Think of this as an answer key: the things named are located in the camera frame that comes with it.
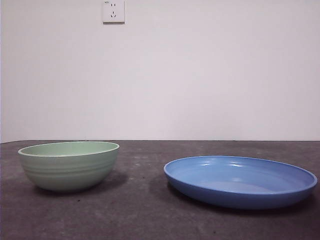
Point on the blue round plate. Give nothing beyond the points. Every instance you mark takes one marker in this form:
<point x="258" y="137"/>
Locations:
<point x="225" y="197"/>

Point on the green ribbed bowl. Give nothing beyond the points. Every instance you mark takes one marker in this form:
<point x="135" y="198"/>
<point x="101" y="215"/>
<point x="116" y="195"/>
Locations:
<point x="67" y="172"/>

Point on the white wall socket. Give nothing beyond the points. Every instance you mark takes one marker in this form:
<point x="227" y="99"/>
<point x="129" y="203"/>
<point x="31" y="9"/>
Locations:
<point x="113" y="12"/>

